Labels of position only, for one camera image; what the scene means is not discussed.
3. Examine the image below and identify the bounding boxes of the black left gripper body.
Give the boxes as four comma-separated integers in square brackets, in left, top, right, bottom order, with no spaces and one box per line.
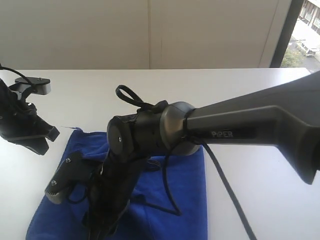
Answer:
[0,80,40,141]

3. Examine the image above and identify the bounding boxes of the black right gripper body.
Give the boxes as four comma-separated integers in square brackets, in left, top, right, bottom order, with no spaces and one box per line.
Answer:
[87,150,148,225]

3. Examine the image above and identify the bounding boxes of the blue towel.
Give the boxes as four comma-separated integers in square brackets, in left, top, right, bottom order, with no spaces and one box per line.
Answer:
[25,127,209,240]

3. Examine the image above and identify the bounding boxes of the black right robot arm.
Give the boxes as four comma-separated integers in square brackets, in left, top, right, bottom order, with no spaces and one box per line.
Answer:
[84,72,320,240]

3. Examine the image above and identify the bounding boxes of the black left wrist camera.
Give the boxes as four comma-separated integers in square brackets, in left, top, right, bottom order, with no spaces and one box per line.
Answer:
[9,77,51,96]

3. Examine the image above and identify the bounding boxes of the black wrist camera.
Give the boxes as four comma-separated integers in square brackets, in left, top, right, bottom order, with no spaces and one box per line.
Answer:
[44,151,93,205]
[9,77,51,96]

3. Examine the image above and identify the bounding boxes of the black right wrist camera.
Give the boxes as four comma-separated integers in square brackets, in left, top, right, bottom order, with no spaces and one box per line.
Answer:
[44,151,93,205]

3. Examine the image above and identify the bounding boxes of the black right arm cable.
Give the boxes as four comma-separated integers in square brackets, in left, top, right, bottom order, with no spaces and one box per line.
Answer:
[67,84,258,240]

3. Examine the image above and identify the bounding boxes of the dark window frame post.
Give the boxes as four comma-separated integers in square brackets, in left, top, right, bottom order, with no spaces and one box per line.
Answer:
[269,0,304,68]

